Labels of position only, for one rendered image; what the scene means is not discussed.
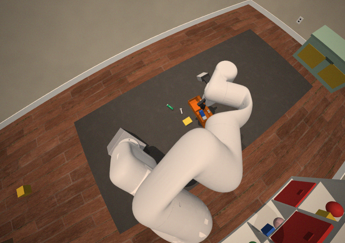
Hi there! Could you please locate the orange rack of bins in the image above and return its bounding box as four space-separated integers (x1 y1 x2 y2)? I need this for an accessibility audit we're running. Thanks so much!
188 95 213 128

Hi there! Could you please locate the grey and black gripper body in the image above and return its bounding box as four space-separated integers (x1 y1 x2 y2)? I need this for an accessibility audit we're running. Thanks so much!
205 99 215 107

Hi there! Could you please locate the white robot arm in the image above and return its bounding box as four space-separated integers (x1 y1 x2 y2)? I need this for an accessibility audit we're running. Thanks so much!
110 61 253 243

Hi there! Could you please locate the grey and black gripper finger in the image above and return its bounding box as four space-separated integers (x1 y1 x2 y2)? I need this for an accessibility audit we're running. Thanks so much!
197 98 206 110

